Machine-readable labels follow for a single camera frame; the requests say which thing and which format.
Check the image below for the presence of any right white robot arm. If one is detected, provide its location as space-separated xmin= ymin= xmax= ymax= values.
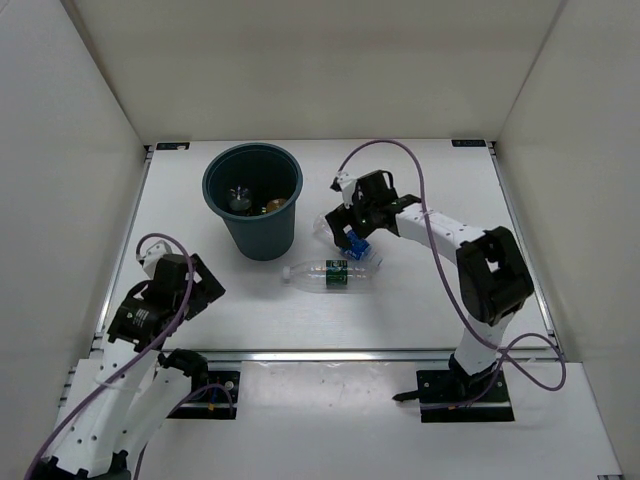
xmin=325 ymin=170 xmax=534 ymax=400

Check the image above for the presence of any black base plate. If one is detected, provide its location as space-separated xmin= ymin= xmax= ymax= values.
xmin=392 ymin=370 xmax=515 ymax=424
xmin=168 ymin=363 xmax=241 ymax=421

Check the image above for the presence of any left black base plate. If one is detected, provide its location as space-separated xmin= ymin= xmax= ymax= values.
xmin=168 ymin=363 xmax=241 ymax=421

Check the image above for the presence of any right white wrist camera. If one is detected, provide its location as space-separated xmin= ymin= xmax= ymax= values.
xmin=330 ymin=170 xmax=357 ymax=209

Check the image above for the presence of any orange plastic bottle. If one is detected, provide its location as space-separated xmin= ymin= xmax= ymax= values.
xmin=264 ymin=198 xmax=287 ymax=213

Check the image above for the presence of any clear bottle black label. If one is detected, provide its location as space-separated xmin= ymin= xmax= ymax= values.
xmin=227 ymin=185 xmax=253 ymax=214

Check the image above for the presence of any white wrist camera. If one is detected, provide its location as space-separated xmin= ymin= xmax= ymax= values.
xmin=136 ymin=240 xmax=172 ymax=278
xmin=330 ymin=170 xmax=357 ymax=209

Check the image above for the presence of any dark teal plastic bin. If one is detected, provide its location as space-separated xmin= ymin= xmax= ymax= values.
xmin=202 ymin=143 xmax=303 ymax=261

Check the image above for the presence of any clear bottle green label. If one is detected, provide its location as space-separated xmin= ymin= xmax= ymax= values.
xmin=282 ymin=259 xmax=380 ymax=294

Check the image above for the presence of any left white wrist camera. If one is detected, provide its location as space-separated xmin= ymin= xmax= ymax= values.
xmin=136 ymin=240 xmax=172 ymax=278

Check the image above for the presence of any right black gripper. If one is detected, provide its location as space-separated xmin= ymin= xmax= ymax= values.
xmin=328 ymin=193 xmax=380 ymax=250

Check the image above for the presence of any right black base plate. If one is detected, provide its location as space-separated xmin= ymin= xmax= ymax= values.
xmin=392 ymin=370 xmax=515 ymax=424

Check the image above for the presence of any right black corner label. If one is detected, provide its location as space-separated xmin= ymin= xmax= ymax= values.
xmin=451 ymin=139 xmax=486 ymax=148

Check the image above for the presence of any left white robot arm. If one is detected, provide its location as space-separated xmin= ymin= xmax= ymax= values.
xmin=25 ymin=253 xmax=225 ymax=479

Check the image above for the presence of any black corner label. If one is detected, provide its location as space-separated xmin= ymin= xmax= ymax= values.
xmin=155 ymin=142 xmax=190 ymax=151
xmin=451 ymin=139 xmax=486 ymax=148

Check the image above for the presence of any clear bottle blue label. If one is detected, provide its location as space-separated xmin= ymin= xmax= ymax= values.
xmin=313 ymin=214 xmax=383 ymax=269

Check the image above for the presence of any purple cable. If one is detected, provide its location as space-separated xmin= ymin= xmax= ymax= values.
xmin=23 ymin=232 xmax=196 ymax=480
xmin=338 ymin=140 xmax=566 ymax=392

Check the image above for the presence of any left black corner label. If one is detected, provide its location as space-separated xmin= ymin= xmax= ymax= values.
xmin=155 ymin=142 xmax=190 ymax=151

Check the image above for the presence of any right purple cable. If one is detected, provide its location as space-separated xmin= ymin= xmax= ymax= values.
xmin=338 ymin=140 xmax=566 ymax=392

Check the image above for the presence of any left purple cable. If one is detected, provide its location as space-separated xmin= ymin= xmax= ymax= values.
xmin=23 ymin=232 xmax=196 ymax=480

